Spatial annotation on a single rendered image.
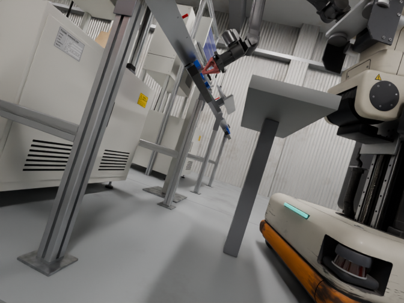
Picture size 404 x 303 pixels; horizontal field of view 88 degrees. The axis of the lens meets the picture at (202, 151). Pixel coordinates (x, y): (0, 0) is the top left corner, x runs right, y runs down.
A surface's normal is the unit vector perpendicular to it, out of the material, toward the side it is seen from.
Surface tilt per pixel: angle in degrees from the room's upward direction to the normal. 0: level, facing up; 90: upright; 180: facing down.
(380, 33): 90
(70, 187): 90
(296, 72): 90
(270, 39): 90
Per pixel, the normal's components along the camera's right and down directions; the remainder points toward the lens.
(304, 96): -0.15, -0.07
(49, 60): 0.93, 0.29
